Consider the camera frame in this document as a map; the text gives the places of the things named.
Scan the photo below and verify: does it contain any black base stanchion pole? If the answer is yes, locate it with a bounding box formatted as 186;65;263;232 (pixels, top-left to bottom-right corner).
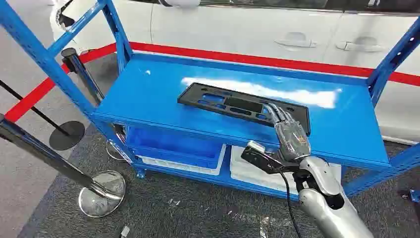
0;79;86;151

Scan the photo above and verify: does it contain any blue plastic bin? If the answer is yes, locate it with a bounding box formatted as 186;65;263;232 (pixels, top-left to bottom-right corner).
126;125;228;170

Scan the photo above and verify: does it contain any white car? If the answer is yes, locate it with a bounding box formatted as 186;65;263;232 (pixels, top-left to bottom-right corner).
49;0;420;146

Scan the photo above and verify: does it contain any blue metal shelf rack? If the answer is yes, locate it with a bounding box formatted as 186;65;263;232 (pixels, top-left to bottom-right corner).
0;0;420;202

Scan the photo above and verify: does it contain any chrome base stanchion post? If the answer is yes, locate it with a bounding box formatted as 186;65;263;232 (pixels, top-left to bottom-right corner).
61;47;129;163
0;113;127;219

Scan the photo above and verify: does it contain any black cable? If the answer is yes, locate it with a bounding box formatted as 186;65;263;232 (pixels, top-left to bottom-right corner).
278;170;303;238

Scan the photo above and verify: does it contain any white car door handle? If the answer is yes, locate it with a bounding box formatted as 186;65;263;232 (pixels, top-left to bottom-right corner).
274;32;318;49
335;36;386;53

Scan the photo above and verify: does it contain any black plastic panel with cutouts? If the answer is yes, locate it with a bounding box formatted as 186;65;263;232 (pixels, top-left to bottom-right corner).
177;82;312;136

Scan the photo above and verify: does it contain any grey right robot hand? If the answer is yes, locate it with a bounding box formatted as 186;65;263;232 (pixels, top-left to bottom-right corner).
263;102;312;162

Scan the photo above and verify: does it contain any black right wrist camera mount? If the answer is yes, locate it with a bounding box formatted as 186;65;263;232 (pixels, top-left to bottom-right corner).
240;140;298;175

